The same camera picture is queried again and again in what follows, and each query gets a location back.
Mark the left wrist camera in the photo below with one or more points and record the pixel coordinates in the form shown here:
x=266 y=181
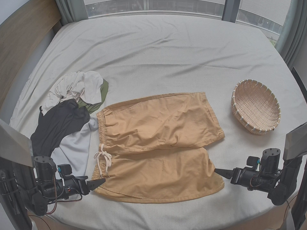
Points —
x=64 y=169

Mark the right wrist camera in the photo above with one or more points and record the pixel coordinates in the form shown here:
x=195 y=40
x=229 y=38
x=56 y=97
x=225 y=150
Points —
x=253 y=161

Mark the cream garment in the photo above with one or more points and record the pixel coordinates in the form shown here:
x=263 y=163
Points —
x=91 y=87

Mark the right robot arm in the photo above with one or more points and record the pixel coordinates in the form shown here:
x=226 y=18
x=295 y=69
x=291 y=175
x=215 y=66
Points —
x=296 y=140

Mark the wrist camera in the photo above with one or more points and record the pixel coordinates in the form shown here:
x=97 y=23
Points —
x=253 y=161
x=64 y=169

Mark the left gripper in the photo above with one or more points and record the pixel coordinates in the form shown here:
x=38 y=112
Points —
x=69 y=187

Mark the round woven basket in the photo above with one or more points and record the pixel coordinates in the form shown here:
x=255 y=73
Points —
x=256 y=104

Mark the bed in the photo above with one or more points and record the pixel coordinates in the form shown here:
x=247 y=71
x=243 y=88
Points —
x=156 y=56

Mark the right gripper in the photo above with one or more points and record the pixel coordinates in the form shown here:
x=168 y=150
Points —
x=247 y=177

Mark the green garment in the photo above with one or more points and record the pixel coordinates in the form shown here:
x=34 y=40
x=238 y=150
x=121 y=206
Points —
x=105 y=90

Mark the black garment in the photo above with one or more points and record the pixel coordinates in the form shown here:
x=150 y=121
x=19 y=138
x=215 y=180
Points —
x=60 y=123

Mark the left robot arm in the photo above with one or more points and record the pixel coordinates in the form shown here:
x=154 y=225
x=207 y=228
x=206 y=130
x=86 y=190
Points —
x=14 y=147

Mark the grey-green curtain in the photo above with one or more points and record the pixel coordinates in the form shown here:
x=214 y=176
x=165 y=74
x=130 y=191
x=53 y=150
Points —
x=69 y=3
x=295 y=32

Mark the tan shorts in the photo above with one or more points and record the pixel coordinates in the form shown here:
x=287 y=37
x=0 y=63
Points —
x=156 y=133

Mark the pale grey garment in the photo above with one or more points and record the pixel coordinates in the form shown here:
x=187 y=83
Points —
x=72 y=150

